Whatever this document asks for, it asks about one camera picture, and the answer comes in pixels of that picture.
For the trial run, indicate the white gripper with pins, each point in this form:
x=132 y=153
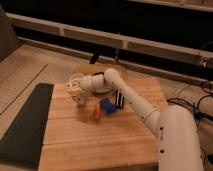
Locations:
x=74 y=84

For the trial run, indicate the white bottle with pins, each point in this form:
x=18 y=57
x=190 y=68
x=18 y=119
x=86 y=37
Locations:
x=80 y=97

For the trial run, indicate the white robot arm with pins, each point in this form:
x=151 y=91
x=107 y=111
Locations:
x=174 y=126

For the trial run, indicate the green bowl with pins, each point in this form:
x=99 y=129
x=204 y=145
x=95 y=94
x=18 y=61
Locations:
x=101 y=88

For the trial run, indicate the blue block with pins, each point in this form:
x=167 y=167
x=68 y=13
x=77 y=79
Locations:
x=107 y=106

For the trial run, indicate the black white striped object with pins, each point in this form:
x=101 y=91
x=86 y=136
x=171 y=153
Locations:
x=119 y=100

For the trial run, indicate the wooden cutting board table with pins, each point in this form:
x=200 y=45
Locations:
x=74 y=141

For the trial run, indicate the black mat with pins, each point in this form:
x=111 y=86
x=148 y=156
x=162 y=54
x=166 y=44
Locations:
x=22 y=143

